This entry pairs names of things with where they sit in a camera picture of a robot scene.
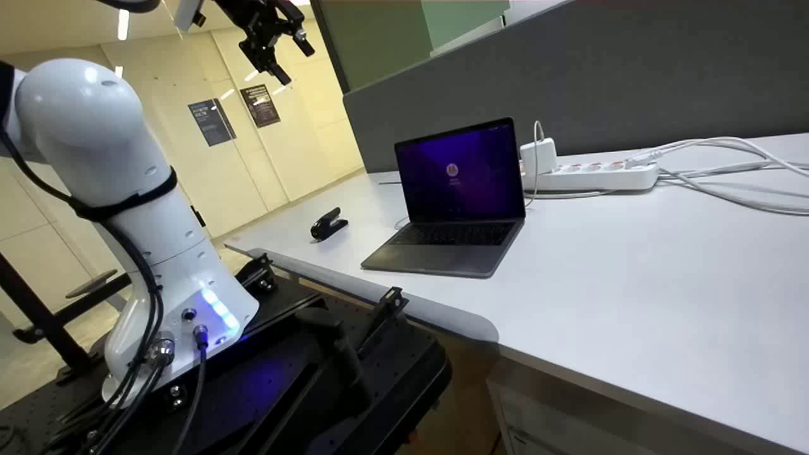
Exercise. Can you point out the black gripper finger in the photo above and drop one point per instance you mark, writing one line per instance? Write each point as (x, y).
(274, 67)
(302, 40)

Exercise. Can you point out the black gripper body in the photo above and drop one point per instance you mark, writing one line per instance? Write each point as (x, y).
(255, 19)

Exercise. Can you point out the grey MacBook laptop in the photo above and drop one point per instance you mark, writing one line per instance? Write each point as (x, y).
(459, 181)

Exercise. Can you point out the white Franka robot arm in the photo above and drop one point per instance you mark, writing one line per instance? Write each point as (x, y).
(92, 135)

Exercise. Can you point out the ceiling light strip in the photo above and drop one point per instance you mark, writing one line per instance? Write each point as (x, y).
(122, 24)

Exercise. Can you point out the small black stapler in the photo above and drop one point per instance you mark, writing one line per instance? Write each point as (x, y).
(327, 226)

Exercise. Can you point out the white laptop charger adapter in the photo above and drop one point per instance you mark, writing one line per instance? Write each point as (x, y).
(538, 157)

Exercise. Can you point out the black table clamp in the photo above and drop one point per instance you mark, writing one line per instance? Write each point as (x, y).
(388, 304)

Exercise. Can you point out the grey desk partition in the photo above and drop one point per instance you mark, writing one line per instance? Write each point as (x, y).
(607, 77)

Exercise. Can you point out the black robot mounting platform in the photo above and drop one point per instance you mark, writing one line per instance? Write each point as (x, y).
(278, 382)

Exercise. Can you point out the white power strip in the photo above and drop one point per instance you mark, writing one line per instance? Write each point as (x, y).
(602, 176)

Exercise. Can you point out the black floor stand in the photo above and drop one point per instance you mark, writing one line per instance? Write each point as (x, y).
(40, 317)

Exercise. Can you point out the dark wall poster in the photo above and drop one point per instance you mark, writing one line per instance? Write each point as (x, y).
(211, 122)
(260, 105)

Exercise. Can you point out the green wall panel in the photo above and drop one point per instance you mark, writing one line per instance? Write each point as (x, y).
(379, 39)

